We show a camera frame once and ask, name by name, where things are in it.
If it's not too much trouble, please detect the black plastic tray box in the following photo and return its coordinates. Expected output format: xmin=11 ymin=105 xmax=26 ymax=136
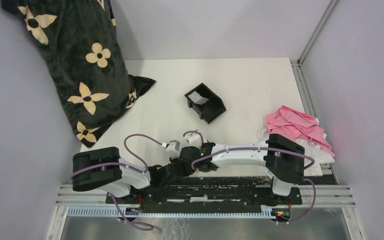
xmin=184 ymin=83 xmax=227 ymax=125

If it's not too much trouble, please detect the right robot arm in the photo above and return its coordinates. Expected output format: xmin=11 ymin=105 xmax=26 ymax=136
xmin=183 ymin=130 xmax=315 ymax=204

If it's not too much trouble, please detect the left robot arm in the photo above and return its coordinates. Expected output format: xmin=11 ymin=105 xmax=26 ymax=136
xmin=70 ymin=146 xmax=199 ymax=204

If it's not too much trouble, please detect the stack of credit cards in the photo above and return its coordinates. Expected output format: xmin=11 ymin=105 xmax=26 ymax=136
xmin=188 ymin=91 xmax=209 ymax=105

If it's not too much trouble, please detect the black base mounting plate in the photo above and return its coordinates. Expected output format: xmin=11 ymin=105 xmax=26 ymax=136
xmin=115 ymin=176 xmax=303 ymax=214

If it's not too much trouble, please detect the pink cloth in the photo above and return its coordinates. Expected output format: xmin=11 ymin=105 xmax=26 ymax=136
xmin=266 ymin=105 xmax=335 ymax=157

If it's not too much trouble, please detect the white cloth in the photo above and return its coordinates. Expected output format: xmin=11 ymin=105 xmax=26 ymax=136
xmin=256 ymin=123 xmax=335 ymax=177

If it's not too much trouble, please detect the black floral blanket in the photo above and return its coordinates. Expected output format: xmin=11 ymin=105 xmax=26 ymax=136
xmin=0 ymin=0 xmax=156 ymax=148

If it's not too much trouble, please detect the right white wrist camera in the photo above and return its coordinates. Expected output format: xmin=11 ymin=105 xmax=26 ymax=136
xmin=183 ymin=132 xmax=204 ymax=148

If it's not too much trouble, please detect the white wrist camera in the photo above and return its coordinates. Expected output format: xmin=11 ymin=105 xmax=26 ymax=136
xmin=183 ymin=132 xmax=204 ymax=148
xmin=161 ymin=140 xmax=180 ymax=159

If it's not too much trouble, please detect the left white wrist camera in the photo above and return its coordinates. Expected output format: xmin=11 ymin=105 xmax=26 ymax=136
xmin=161 ymin=140 xmax=180 ymax=159

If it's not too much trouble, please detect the white slotted cable duct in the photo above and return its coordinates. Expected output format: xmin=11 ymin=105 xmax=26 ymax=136
xmin=66 ymin=205 xmax=274 ymax=220

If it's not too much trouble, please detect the aluminium frame rail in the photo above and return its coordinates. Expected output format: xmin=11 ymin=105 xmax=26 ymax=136
xmin=290 ymin=0 xmax=340 ymax=118

